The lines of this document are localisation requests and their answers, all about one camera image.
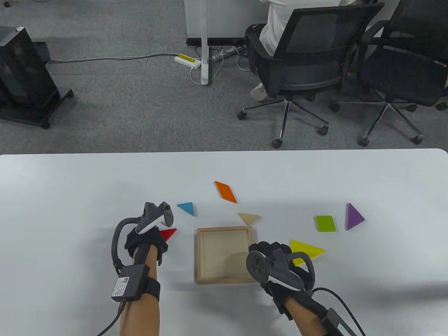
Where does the black right glove cable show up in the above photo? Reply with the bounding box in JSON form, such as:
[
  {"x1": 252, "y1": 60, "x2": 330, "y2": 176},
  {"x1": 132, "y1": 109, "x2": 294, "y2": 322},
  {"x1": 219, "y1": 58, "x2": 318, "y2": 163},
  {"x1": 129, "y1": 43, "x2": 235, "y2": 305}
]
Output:
[{"x1": 311, "y1": 288, "x2": 366, "y2": 336}]

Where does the white floor cable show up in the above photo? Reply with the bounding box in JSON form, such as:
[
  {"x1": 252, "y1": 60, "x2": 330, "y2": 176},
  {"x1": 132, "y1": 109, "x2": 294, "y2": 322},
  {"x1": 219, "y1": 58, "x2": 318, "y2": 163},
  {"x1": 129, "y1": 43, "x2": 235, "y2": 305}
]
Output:
[{"x1": 190, "y1": 45, "x2": 252, "y2": 85}]

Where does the person's left hand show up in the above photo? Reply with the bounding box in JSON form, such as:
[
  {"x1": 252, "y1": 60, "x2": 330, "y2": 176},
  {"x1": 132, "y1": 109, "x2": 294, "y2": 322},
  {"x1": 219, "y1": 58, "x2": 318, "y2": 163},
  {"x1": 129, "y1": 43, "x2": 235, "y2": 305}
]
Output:
[{"x1": 124, "y1": 224, "x2": 169, "y2": 266}]

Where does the black left wrist sensor box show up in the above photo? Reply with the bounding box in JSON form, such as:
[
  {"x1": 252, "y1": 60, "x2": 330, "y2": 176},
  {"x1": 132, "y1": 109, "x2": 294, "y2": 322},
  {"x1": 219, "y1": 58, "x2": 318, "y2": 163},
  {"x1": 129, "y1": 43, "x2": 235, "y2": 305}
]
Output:
[{"x1": 111, "y1": 264, "x2": 161, "y2": 303}]

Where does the black left glove cable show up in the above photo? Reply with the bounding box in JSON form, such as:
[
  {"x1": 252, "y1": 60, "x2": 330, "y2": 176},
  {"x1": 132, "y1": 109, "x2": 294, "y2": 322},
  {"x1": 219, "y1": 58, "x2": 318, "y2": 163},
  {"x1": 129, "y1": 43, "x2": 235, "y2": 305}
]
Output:
[{"x1": 96, "y1": 299, "x2": 126, "y2": 336}]

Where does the grey floor cable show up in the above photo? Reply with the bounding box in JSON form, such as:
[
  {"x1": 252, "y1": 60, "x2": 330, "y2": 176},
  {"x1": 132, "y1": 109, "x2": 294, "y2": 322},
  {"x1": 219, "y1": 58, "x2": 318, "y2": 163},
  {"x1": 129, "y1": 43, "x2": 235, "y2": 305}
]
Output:
[{"x1": 47, "y1": 53, "x2": 180, "y2": 65}]

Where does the person's right hand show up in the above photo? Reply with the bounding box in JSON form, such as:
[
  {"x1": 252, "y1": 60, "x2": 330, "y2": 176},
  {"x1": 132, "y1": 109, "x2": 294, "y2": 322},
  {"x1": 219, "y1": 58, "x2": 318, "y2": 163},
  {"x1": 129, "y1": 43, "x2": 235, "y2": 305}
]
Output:
[{"x1": 248, "y1": 241, "x2": 330, "y2": 321}]

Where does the grey right hand controller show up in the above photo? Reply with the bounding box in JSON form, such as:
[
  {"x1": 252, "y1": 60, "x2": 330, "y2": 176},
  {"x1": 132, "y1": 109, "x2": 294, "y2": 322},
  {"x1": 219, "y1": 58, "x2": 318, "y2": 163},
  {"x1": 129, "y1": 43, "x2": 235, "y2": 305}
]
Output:
[{"x1": 246, "y1": 250, "x2": 315, "y2": 292}]

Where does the white desk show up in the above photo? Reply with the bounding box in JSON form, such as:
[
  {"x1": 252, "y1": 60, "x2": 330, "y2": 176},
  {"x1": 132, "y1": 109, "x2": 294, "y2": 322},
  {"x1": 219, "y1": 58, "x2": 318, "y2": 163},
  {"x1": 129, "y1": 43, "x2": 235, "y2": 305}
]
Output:
[{"x1": 184, "y1": 0, "x2": 270, "y2": 86}]

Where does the black mesh office chair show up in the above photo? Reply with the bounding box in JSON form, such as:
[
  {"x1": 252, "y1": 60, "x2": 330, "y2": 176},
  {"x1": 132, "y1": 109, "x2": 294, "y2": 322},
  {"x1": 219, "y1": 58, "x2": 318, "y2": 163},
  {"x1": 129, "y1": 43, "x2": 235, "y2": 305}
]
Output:
[
  {"x1": 237, "y1": 3, "x2": 385, "y2": 149},
  {"x1": 329, "y1": 0, "x2": 448, "y2": 147}
]

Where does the black right wrist sensor box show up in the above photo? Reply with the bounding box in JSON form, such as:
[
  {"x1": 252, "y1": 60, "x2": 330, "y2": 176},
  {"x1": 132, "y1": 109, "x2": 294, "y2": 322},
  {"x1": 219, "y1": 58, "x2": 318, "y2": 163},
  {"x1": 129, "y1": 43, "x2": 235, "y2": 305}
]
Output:
[{"x1": 320, "y1": 308, "x2": 359, "y2": 336}]

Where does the black desk crossbar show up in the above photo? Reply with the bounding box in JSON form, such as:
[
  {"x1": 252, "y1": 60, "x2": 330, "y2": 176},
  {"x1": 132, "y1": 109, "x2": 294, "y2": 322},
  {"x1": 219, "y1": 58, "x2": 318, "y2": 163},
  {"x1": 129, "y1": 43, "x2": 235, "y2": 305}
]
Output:
[{"x1": 186, "y1": 37, "x2": 246, "y2": 46}]

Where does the grey hand controller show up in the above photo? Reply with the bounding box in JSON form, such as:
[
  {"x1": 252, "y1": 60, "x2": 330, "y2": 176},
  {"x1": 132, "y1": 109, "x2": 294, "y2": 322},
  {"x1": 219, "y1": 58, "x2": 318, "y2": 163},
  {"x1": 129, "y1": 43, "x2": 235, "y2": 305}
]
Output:
[
  {"x1": 246, "y1": 250, "x2": 315, "y2": 292},
  {"x1": 111, "y1": 202, "x2": 174, "y2": 270}
]

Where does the white and yellow power strip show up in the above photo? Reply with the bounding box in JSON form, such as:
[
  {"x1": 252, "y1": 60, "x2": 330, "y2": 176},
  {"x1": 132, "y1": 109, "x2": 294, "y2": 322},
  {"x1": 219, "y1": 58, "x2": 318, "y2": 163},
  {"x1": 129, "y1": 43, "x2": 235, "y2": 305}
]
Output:
[{"x1": 174, "y1": 53, "x2": 202, "y2": 69}]

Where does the black computer tower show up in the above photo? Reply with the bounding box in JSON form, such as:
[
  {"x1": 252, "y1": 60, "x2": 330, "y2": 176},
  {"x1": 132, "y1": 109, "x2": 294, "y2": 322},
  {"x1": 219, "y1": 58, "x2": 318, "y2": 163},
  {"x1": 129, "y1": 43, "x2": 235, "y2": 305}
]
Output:
[{"x1": 0, "y1": 26, "x2": 59, "y2": 107}]

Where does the black glove cable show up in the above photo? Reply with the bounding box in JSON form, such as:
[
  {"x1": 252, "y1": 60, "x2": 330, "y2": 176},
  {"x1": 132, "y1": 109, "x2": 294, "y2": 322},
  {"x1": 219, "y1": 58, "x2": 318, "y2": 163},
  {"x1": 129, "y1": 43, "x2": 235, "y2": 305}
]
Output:
[
  {"x1": 311, "y1": 288, "x2": 366, "y2": 336},
  {"x1": 96, "y1": 299, "x2": 126, "y2": 336}
]

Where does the grey left hand controller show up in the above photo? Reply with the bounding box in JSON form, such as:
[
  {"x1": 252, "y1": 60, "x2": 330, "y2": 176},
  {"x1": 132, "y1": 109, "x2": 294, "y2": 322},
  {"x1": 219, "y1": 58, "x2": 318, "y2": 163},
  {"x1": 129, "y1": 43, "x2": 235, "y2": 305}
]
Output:
[{"x1": 111, "y1": 202, "x2": 174, "y2": 270}]

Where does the wooden square tray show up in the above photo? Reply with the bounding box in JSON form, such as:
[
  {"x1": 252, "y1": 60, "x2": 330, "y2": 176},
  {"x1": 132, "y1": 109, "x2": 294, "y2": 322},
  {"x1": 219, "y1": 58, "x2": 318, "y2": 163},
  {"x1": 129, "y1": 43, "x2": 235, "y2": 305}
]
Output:
[{"x1": 195, "y1": 226, "x2": 258, "y2": 285}]

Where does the black wheeled cart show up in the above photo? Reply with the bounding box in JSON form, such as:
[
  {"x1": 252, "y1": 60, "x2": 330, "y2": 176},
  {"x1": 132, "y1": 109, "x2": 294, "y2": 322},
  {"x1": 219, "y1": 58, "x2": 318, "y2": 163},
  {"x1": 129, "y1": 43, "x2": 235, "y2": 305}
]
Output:
[{"x1": 0, "y1": 89, "x2": 75, "y2": 130}]

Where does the orange parallelogram tangram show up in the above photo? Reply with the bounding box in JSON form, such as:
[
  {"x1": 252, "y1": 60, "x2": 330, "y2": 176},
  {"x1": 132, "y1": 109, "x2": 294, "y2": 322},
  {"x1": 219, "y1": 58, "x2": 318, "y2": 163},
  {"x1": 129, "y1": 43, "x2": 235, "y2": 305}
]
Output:
[{"x1": 214, "y1": 181, "x2": 238, "y2": 204}]

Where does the green square tangram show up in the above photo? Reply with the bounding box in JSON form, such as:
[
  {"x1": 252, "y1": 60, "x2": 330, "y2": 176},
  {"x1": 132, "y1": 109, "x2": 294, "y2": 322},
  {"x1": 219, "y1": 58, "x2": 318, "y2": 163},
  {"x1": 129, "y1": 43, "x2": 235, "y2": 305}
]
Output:
[{"x1": 315, "y1": 216, "x2": 336, "y2": 232}]

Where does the person's right forearm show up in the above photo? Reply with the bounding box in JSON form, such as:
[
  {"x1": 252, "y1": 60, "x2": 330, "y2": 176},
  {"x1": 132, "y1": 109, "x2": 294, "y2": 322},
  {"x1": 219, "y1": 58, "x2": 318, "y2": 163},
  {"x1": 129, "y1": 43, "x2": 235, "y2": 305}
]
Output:
[{"x1": 284, "y1": 299, "x2": 336, "y2": 336}]

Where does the grey power strip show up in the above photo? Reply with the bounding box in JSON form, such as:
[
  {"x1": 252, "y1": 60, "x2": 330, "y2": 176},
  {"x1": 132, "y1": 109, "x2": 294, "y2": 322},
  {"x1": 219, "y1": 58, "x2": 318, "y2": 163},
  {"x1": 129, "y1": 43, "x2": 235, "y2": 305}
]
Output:
[{"x1": 211, "y1": 47, "x2": 242, "y2": 62}]

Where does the black wrist sensor box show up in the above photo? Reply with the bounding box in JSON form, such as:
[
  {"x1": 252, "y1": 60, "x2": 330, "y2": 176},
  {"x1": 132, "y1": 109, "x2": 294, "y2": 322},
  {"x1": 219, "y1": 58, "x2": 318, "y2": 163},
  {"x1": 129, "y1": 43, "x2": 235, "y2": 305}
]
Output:
[
  {"x1": 320, "y1": 308, "x2": 359, "y2": 336},
  {"x1": 111, "y1": 264, "x2": 161, "y2": 303}
]

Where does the yellow triangle tangram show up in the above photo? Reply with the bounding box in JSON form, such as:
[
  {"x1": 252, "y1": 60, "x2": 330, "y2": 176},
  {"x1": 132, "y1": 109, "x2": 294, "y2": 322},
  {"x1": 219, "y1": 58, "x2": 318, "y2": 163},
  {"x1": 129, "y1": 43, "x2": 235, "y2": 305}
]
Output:
[{"x1": 290, "y1": 240, "x2": 326, "y2": 267}]

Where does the purple triangle tangram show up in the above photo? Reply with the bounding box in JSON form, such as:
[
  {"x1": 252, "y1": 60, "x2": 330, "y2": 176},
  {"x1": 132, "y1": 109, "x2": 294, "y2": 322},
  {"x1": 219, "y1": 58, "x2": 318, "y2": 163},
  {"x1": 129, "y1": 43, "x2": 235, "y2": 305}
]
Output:
[{"x1": 346, "y1": 203, "x2": 365, "y2": 231}]

